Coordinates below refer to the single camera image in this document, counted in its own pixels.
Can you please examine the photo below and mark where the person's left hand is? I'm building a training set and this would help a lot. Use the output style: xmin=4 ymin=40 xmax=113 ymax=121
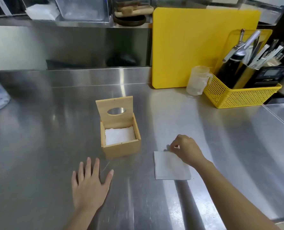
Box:
xmin=71 ymin=157 xmax=114 ymax=211

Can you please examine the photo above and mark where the person's right hand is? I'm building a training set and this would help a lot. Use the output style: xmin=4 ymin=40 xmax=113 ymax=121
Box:
xmin=169 ymin=134 xmax=206 ymax=167

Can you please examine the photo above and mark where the white paper napkin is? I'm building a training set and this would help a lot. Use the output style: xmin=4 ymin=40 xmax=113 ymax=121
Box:
xmin=154 ymin=150 xmax=192 ymax=180

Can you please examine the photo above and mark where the person's right forearm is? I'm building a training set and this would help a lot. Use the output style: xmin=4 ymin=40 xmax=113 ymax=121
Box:
xmin=194 ymin=158 xmax=281 ymax=230

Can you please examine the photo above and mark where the person's left forearm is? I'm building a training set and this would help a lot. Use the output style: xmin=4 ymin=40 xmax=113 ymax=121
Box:
xmin=63 ymin=205 xmax=102 ymax=230

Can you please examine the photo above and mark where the wooden napkin box with lid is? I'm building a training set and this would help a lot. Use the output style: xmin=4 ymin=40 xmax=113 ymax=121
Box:
xmin=96 ymin=96 xmax=141 ymax=160

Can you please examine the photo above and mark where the stack of white napkins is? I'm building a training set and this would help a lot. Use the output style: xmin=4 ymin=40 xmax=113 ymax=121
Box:
xmin=105 ymin=126 xmax=136 ymax=146

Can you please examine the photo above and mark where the clear plastic measuring cup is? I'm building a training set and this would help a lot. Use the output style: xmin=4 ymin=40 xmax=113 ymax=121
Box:
xmin=186 ymin=66 xmax=213 ymax=96

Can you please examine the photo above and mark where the yellow perforated plastic basket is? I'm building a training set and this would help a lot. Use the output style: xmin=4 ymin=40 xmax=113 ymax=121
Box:
xmin=203 ymin=29 xmax=282 ymax=109

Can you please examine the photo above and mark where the black bottle with silver nozzle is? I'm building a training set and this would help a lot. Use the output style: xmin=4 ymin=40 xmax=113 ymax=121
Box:
xmin=216 ymin=30 xmax=261 ymax=89

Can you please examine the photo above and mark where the yellow cutting board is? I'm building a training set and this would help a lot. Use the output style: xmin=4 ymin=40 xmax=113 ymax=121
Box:
xmin=152 ymin=7 xmax=262 ymax=89

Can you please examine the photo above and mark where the steel utensil holder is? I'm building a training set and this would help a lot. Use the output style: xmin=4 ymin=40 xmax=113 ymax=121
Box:
xmin=233 ymin=62 xmax=262 ymax=89

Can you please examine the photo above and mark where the black digital scale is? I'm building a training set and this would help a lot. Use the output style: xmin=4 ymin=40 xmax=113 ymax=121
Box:
xmin=251 ymin=66 xmax=284 ymax=88

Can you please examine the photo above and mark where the bundle of kitchen utensils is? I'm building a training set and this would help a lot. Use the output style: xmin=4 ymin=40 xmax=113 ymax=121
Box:
xmin=238 ymin=28 xmax=284 ymax=70

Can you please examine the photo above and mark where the dark round bowl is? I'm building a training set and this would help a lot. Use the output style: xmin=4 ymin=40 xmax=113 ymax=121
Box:
xmin=113 ymin=15 xmax=147 ymax=27

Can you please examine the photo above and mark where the wooden tray with utensils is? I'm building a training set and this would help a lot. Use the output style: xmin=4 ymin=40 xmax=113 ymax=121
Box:
xmin=114 ymin=0 xmax=154 ymax=18

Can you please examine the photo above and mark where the stainless steel shelf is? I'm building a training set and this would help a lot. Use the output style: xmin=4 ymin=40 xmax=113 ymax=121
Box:
xmin=0 ymin=16 xmax=154 ymax=29

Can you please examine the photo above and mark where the clear acrylic box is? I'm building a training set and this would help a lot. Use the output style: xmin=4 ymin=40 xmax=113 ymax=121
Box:
xmin=54 ymin=0 xmax=110 ymax=22

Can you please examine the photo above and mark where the pile of white paper towels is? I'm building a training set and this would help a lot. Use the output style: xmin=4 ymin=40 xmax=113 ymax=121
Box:
xmin=25 ymin=4 xmax=60 ymax=21

